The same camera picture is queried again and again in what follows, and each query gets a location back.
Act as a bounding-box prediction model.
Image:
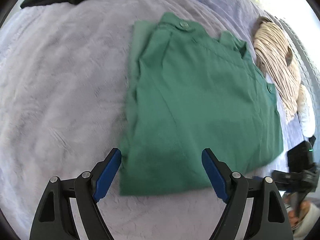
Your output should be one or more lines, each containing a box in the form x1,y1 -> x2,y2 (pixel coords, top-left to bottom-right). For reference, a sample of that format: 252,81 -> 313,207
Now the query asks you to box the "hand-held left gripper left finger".
29,148 -> 122,240

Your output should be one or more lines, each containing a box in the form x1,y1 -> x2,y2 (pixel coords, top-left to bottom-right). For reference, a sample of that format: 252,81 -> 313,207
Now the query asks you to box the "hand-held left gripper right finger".
201,148 -> 293,240

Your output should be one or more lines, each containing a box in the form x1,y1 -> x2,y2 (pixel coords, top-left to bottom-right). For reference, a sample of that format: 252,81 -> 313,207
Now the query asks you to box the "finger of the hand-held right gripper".
272,169 -> 304,192

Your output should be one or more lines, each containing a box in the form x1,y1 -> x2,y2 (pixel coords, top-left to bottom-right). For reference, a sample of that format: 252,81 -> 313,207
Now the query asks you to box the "green work jacket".
119,12 -> 284,197

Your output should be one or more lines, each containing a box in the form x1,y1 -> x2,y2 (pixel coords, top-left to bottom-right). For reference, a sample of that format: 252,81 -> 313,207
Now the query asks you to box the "person's right forearm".
294,204 -> 320,239

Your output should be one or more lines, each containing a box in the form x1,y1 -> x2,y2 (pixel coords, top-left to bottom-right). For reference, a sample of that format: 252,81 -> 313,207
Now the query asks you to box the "person's right hand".
285,195 -> 313,230

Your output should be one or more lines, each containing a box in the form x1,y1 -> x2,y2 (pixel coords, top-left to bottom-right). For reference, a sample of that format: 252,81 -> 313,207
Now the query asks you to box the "cream pillow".
299,85 -> 316,138

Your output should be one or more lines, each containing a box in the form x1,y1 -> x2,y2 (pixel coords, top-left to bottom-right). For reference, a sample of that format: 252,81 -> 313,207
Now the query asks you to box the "lavender embossed blanket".
0,0 -> 310,240

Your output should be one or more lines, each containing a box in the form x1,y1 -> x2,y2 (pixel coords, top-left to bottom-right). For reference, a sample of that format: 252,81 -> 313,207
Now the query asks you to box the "beige striped garment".
252,16 -> 303,124

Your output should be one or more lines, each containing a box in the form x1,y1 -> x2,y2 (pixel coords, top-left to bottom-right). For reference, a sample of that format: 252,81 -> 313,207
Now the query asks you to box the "white quilted headboard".
275,17 -> 320,105

